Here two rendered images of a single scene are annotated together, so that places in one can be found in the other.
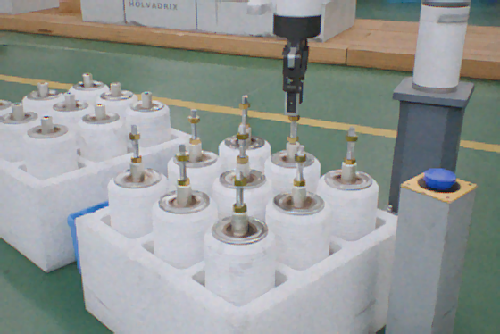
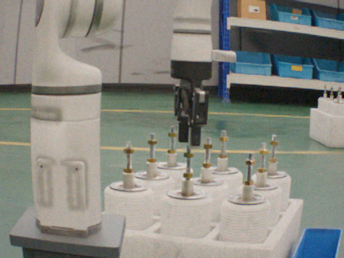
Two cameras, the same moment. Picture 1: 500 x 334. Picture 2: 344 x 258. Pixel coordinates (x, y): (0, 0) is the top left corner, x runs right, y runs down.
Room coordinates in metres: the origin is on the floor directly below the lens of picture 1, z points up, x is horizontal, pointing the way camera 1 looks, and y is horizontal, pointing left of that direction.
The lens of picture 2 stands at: (1.95, -0.61, 0.53)
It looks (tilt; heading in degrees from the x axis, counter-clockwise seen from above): 8 degrees down; 154
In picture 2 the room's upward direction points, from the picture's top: 2 degrees clockwise
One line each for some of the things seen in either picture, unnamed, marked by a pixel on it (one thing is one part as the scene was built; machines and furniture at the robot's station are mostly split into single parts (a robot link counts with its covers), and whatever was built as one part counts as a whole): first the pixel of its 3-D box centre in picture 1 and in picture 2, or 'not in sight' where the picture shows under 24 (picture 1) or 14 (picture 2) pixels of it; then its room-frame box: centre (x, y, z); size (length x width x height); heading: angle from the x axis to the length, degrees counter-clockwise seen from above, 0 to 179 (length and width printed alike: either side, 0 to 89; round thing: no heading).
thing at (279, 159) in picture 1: (292, 159); (187, 194); (0.95, -0.09, 0.25); 0.08 x 0.08 x 0.01
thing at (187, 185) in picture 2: (292, 152); (187, 188); (0.95, -0.09, 0.26); 0.02 x 0.02 x 0.03
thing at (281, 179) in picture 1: (290, 206); (185, 238); (0.95, -0.09, 0.16); 0.10 x 0.10 x 0.18
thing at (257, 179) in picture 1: (242, 179); (205, 181); (0.86, 0.00, 0.25); 0.08 x 0.08 x 0.01
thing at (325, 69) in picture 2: not in sight; (328, 70); (-2.54, 3.34, 0.36); 0.50 x 0.38 x 0.21; 156
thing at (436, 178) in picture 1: (439, 180); not in sight; (0.71, -0.25, 0.32); 0.04 x 0.04 x 0.02
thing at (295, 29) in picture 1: (296, 39); (191, 82); (0.94, -0.08, 0.46); 0.08 x 0.08 x 0.09
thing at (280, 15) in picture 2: not in sight; (290, 15); (-2.74, 2.97, 0.90); 0.50 x 0.38 x 0.21; 156
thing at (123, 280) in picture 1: (242, 266); (201, 251); (0.86, 0.00, 0.09); 0.39 x 0.39 x 0.18; 44
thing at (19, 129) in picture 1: (25, 159); not in sight; (1.17, 0.46, 0.16); 0.10 x 0.10 x 0.18
